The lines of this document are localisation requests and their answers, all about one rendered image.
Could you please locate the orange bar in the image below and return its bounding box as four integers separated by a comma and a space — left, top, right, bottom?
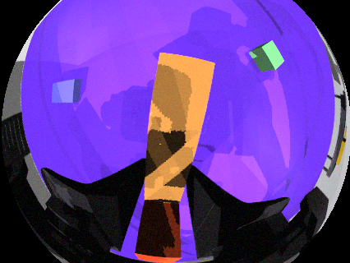
135, 53, 215, 263

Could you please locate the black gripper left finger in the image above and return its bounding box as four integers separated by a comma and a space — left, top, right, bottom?
40, 158, 146, 251

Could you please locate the blue rectangular block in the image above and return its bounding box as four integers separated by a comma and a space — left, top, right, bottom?
52, 79, 81, 103

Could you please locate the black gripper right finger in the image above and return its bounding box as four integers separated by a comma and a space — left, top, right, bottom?
186, 165, 290, 260

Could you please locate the green cube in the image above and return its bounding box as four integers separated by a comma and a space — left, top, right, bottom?
249, 41, 284, 72

